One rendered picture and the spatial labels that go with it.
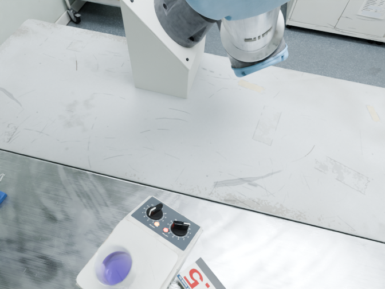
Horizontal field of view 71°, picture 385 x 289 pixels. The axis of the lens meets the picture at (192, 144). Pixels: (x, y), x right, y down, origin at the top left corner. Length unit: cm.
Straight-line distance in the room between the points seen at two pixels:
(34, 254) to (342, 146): 73
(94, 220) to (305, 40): 246
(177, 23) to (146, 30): 7
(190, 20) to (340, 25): 227
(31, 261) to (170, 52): 52
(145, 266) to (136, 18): 49
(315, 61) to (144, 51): 204
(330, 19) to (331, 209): 227
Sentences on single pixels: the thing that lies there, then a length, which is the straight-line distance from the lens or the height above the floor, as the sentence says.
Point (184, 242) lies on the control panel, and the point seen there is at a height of 96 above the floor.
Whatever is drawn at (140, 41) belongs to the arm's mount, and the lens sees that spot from 68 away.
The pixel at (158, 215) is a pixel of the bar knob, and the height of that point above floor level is 95.
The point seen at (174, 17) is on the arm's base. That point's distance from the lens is 66.
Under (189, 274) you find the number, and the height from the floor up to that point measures 92.
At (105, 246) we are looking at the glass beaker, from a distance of 42.
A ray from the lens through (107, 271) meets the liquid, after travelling 45.
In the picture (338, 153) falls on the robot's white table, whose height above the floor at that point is 90.
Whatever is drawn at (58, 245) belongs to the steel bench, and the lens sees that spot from 61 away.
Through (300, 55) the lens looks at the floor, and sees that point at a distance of 258.
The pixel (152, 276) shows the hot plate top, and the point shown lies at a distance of 47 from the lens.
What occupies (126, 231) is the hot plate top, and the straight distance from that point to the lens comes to 49.
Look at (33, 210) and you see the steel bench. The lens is 66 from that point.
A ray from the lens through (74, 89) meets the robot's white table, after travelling 83.
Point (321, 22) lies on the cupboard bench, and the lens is 280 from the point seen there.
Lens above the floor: 146
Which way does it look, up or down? 57 degrees down
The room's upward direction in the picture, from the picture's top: 5 degrees clockwise
